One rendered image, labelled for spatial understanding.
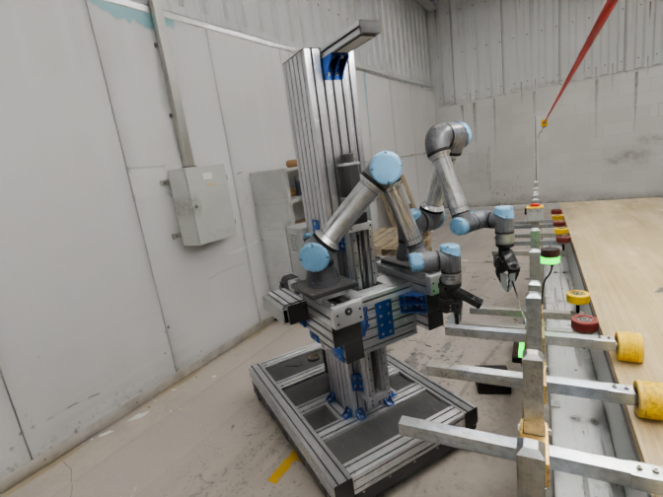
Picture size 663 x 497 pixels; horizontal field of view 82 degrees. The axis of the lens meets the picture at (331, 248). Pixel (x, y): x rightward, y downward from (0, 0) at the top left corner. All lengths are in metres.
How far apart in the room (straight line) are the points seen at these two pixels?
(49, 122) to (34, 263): 0.86
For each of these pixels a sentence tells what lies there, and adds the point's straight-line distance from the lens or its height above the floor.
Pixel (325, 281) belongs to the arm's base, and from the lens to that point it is 1.60.
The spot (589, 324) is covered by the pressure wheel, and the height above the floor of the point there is 0.90.
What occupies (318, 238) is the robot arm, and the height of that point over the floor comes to 1.27.
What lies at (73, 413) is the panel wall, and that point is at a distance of 3.12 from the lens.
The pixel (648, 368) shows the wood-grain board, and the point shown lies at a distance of 1.36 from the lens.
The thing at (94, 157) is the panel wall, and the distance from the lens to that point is 3.04.
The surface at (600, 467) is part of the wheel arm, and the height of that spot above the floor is 0.96.
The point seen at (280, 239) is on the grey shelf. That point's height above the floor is 0.89.
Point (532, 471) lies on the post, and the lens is 0.65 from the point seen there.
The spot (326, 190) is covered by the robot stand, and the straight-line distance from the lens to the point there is 1.78.
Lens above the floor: 1.54
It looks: 12 degrees down
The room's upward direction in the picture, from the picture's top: 8 degrees counter-clockwise
